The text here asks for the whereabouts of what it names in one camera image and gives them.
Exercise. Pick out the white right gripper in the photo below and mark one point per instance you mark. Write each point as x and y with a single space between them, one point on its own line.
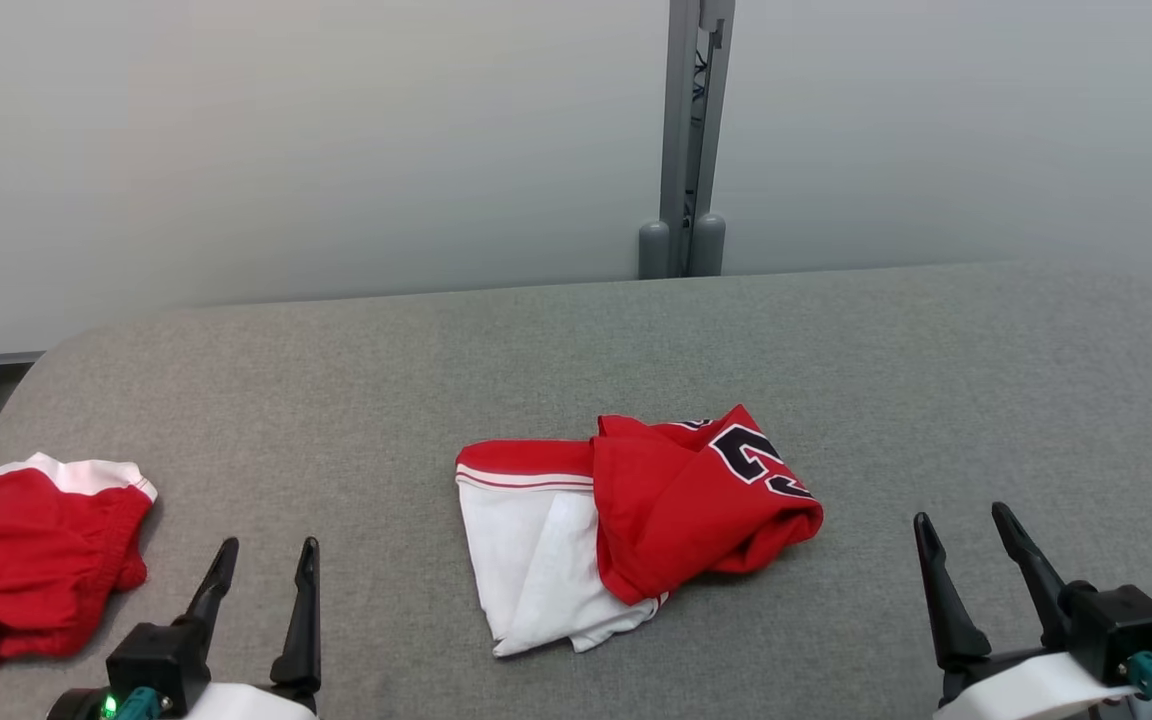
1026 690

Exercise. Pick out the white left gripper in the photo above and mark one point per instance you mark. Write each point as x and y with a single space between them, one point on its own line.
256 705

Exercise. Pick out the red shorts with white waistband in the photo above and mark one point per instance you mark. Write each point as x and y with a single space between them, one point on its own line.
26 560

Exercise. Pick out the red and white basketball jersey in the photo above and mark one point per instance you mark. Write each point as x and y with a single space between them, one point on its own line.
676 510

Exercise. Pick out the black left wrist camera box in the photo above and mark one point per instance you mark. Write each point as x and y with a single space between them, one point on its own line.
161 660

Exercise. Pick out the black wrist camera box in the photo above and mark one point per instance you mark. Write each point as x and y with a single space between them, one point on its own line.
1121 625
161 660

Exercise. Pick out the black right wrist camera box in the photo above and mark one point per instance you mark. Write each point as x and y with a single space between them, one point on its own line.
1121 625

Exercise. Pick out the teal left camera connector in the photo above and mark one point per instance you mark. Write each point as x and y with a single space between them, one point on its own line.
139 705

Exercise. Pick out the grey partition post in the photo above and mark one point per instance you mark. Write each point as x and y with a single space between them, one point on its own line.
681 150

